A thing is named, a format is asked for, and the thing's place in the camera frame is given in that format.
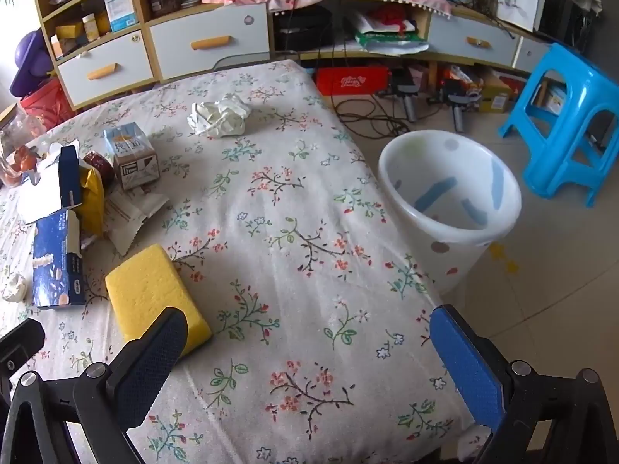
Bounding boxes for red flat box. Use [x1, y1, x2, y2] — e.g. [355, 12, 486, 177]
[315, 67, 390, 97]

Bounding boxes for cardboard box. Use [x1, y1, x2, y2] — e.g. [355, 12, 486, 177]
[479, 70, 513, 113]

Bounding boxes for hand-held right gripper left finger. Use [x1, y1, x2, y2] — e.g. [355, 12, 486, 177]
[0, 307, 188, 464]

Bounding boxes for blue plastic stool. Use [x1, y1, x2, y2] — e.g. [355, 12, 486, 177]
[498, 43, 619, 208]

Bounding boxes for blue snack box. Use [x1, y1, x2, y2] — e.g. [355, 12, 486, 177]
[17, 144, 87, 310]

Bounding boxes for gold snack wrapper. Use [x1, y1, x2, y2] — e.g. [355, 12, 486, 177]
[77, 162, 106, 237]

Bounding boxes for small milk carton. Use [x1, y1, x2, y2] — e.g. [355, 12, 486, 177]
[104, 123, 160, 190]

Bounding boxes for white torn wrapper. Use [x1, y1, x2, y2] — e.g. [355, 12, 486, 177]
[104, 188, 170, 257]

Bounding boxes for small white paper ball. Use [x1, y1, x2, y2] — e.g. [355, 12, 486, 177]
[2, 273, 27, 303]

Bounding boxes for white dotted waste bin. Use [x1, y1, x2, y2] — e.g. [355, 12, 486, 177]
[378, 130, 523, 298]

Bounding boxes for red jar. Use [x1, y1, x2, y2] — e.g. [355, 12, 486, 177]
[82, 151, 116, 187]

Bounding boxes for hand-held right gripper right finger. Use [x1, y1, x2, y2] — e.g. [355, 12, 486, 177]
[428, 304, 619, 464]

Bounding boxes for white drawer orange handle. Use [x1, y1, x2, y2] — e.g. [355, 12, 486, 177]
[428, 12, 523, 68]
[57, 29, 156, 107]
[149, 2, 270, 80]

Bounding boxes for floral tablecloth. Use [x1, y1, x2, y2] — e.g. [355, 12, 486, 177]
[0, 59, 477, 464]

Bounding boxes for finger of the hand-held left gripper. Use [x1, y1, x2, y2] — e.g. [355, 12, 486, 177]
[0, 318, 46, 397]

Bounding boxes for red patterned bag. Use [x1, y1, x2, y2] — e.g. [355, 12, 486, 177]
[19, 77, 75, 131]

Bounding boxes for clear glass jar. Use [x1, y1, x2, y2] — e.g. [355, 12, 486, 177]
[0, 105, 49, 189]

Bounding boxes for purple plastic object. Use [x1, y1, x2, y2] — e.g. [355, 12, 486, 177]
[10, 29, 56, 97]

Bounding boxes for yellow sponge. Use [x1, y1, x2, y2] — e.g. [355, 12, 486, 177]
[105, 244, 214, 356]

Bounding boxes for clear chair back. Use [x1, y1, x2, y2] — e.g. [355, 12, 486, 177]
[213, 51, 272, 72]

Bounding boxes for black floor cables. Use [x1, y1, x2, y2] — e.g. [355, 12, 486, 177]
[333, 92, 412, 138]

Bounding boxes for green white plastic bag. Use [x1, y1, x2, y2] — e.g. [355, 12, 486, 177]
[355, 29, 430, 54]

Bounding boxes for black electronic device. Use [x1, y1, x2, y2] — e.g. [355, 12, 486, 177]
[275, 7, 334, 51]

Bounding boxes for crumpled white paper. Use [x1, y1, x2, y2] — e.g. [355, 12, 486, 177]
[188, 97, 252, 138]

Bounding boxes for blue white carton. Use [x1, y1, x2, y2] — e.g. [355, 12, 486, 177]
[104, 0, 135, 34]

